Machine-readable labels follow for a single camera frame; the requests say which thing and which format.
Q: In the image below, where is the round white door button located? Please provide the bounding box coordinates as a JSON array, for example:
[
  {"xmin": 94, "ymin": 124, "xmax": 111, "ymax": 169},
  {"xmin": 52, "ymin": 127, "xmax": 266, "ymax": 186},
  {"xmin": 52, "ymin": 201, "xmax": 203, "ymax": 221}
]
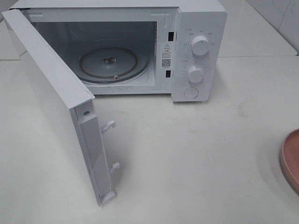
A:
[{"xmin": 184, "ymin": 87, "xmax": 199, "ymax": 99}]

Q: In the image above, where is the white dial knob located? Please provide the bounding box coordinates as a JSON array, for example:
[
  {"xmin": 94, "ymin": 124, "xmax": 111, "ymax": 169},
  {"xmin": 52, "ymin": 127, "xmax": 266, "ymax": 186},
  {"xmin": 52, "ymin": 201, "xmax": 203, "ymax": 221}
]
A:
[
  {"xmin": 187, "ymin": 66, "xmax": 204, "ymax": 84},
  {"xmin": 190, "ymin": 35, "xmax": 211, "ymax": 56}
]

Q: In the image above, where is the white microwave door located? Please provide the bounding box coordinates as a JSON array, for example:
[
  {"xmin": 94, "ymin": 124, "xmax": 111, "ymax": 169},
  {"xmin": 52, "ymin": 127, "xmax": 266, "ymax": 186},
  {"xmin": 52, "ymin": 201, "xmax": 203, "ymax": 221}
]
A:
[{"xmin": 3, "ymin": 9, "xmax": 120, "ymax": 205}]

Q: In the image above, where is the pink plate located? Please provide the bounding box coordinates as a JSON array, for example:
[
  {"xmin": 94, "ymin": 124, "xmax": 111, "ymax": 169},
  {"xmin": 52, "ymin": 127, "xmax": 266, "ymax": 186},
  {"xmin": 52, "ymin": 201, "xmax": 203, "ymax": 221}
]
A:
[{"xmin": 279, "ymin": 129, "xmax": 299, "ymax": 195}]

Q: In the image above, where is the white warning label sticker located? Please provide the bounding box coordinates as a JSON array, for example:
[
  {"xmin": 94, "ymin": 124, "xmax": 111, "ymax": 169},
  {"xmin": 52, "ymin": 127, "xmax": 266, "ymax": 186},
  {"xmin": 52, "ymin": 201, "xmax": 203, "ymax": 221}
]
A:
[{"xmin": 160, "ymin": 42, "xmax": 173, "ymax": 69}]

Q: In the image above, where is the glass microwave turntable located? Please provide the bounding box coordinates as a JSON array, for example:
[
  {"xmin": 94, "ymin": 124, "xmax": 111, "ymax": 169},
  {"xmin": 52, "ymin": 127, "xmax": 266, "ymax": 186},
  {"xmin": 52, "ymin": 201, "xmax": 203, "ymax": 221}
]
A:
[{"xmin": 77, "ymin": 47, "xmax": 150, "ymax": 84}]

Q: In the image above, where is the white microwave oven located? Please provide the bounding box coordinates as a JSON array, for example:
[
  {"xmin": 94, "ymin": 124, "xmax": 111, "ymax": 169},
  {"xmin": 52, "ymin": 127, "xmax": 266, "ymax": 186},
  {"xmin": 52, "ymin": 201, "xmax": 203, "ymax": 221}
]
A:
[{"xmin": 8, "ymin": 0, "xmax": 227, "ymax": 102}]

